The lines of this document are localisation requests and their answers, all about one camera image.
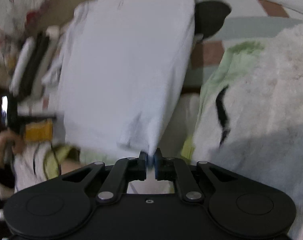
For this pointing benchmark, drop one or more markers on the folded dark garment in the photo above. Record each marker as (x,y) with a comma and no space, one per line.
(34,62)

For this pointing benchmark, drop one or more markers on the stack of folded clothes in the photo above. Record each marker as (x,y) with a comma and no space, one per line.
(52,31)

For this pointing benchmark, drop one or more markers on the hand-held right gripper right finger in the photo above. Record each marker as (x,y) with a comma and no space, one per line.
(157,165)

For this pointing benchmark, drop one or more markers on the white long-sleeved shirt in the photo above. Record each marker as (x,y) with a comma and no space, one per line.
(121,67)

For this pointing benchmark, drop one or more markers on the white and green fleece garment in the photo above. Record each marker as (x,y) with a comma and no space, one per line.
(266,105)
(26,160)

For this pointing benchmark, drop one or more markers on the checked rug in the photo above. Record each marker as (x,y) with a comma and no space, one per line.
(241,27)

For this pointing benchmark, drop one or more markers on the person's left hand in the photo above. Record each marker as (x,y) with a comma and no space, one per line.
(1,142)

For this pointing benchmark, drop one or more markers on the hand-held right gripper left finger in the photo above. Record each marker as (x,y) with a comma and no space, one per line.
(142,165)

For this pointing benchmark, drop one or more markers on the printed quilt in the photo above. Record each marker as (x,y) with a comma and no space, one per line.
(16,5)

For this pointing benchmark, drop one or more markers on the folded white garment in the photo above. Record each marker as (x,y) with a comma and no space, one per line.
(22,65)

